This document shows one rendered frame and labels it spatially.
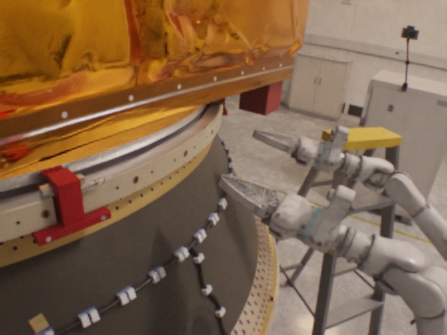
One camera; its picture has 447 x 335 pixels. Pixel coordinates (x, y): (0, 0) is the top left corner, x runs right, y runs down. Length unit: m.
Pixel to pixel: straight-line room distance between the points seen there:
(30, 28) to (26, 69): 0.05
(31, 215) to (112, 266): 0.20
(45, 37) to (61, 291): 0.41
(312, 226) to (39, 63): 0.50
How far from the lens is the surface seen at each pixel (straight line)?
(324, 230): 0.60
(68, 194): 0.53
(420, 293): 0.63
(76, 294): 0.65
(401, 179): 0.97
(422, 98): 3.73
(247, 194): 0.64
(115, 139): 0.66
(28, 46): 0.50
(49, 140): 0.60
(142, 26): 0.67
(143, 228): 0.70
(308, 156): 0.91
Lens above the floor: 1.99
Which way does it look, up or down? 26 degrees down
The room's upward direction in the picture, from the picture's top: 6 degrees clockwise
